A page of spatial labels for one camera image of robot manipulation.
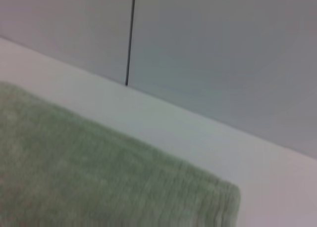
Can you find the pale green ribbed towel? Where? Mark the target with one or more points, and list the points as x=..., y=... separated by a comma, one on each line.
x=86, y=167

